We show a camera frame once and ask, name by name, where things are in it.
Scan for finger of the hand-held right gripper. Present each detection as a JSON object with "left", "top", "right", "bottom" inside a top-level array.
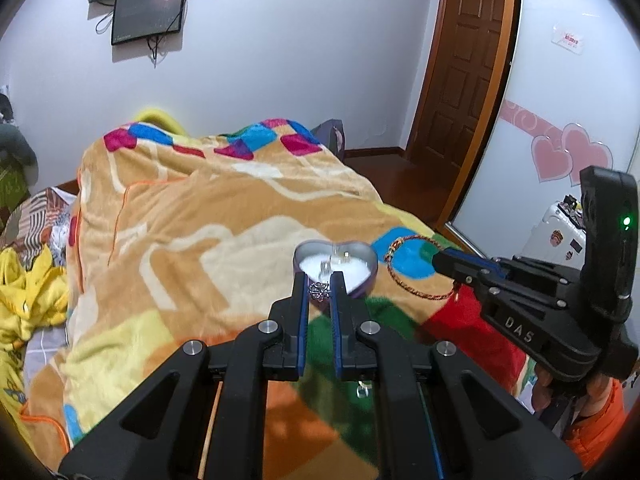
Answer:
[
  {"left": 452, "top": 249, "right": 584, "bottom": 285},
  {"left": 432, "top": 251, "right": 568, "bottom": 312}
]

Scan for red braided bracelet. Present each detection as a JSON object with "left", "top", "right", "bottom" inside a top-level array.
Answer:
[{"left": 385, "top": 235, "right": 460, "bottom": 303}]

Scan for yellow pillow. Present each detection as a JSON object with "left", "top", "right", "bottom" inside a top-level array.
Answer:
[{"left": 134, "top": 106, "right": 187, "bottom": 135}]

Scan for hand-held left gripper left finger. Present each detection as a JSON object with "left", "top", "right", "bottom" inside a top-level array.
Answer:
[{"left": 59, "top": 271, "right": 310, "bottom": 480}]

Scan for person's right forearm orange sleeve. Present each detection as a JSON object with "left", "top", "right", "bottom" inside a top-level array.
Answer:
[{"left": 562, "top": 377, "right": 630, "bottom": 471}]

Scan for yellow cloth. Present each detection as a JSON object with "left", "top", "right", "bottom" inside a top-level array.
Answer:
[{"left": 0, "top": 244, "right": 69, "bottom": 411}]

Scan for person's right hand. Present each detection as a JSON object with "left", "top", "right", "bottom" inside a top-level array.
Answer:
[{"left": 531, "top": 357, "right": 618, "bottom": 418}]

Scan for pink heart stickers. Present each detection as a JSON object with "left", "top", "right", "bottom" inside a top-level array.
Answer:
[{"left": 530, "top": 122, "right": 614, "bottom": 187}]

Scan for small black wall monitor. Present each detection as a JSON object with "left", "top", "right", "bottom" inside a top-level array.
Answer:
[{"left": 110, "top": 0, "right": 188, "bottom": 46}]

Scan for white suitcase with stickers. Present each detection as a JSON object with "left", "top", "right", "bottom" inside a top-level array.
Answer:
[{"left": 520, "top": 195, "right": 590, "bottom": 262}]

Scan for brown wooden door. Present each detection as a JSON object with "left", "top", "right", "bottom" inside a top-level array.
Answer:
[{"left": 406, "top": 0, "right": 509, "bottom": 175}]

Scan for striped bedsheet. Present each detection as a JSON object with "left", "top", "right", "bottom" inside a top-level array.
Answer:
[{"left": 0, "top": 186, "right": 81, "bottom": 267}]

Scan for heart-shaped tin box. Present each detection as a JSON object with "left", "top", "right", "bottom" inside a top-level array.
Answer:
[{"left": 294, "top": 240, "right": 377, "bottom": 302}]

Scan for dark backpack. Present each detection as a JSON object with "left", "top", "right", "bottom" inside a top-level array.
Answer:
[{"left": 310, "top": 119, "right": 347, "bottom": 164}]

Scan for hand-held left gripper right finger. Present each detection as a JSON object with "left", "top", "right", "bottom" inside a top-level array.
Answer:
[{"left": 329, "top": 271, "right": 584, "bottom": 480}]

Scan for white red wall sticker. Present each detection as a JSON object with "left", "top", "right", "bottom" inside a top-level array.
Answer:
[{"left": 551, "top": 24, "right": 585, "bottom": 55}]

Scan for black monitor cable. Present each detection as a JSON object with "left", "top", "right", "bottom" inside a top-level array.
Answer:
[{"left": 146, "top": 35, "right": 170, "bottom": 69}]

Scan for white sliding wardrobe door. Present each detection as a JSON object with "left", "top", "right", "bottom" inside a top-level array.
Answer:
[{"left": 447, "top": 0, "right": 640, "bottom": 266}]

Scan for orange patterned fleece blanket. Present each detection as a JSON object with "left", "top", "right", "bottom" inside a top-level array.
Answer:
[{"left": 20, "top": 119, "right": 540, "bottom": 480}]

